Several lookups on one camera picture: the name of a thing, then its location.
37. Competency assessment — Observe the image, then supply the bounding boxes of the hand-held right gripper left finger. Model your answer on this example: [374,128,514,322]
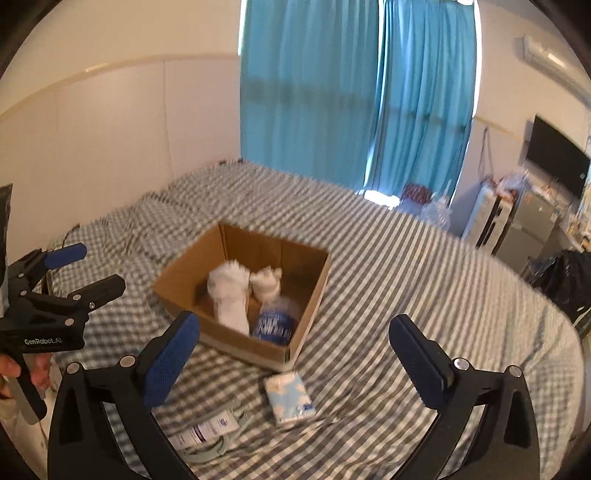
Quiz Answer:
[47,311,201,480]

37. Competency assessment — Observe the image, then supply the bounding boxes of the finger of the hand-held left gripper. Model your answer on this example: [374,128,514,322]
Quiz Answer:
[25,275,127,321]
[7,243,88,298]

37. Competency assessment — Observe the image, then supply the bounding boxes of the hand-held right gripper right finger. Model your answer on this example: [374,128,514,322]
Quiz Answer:
[389,315,541,480]

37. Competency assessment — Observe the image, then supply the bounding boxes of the person's left hand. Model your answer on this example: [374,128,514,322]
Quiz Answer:
[0,353,52,402]

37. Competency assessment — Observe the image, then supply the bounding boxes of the white labelled flat packet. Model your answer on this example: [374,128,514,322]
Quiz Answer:
[168,413,241,451]

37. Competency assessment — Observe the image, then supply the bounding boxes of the cardboard box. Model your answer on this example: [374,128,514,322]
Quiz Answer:
[153,222,332,373]

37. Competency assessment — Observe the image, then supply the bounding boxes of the long white rolled sock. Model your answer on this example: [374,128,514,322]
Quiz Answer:
[207,261,253,336]

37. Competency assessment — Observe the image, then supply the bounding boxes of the grey checked bed sheet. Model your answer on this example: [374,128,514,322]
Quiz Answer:
[44,161,585,480]

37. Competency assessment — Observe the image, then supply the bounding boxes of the blue-labelled water bottle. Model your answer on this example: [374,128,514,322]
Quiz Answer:
[252,298,302,345]

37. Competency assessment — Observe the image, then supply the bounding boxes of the cloud print tissue packet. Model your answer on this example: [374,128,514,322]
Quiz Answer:
[264,371,315,426]

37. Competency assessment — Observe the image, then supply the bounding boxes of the short white rolled sock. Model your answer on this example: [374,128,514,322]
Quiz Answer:
[249,267,283,304]

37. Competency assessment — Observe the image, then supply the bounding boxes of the clear water bottle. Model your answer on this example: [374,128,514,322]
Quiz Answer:
[422,196,451,230]

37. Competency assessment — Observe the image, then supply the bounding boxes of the white appliance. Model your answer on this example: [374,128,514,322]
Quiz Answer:
[462,185,514,256]

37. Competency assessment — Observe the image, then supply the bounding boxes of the black plastic bag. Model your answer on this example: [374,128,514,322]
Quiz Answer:
[538,249,591,325]

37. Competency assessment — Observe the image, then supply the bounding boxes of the red patterned box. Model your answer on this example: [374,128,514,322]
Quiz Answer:
[401,184,435,214]

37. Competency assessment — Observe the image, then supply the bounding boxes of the silver fridge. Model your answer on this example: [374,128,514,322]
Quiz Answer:
[496,191,562,274]

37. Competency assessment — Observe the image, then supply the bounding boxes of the clear plastic bag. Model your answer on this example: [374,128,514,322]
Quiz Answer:
[496,170,530,200]

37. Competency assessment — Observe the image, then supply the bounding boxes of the black television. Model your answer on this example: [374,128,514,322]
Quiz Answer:
[526,115,591,197]

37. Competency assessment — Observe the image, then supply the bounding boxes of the blue curtain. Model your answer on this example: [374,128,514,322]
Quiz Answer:
[239,0,383,191]
[358,0,479,197]

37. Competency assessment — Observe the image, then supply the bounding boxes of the white air conditioner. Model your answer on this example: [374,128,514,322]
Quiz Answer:
[522,34,583,95]

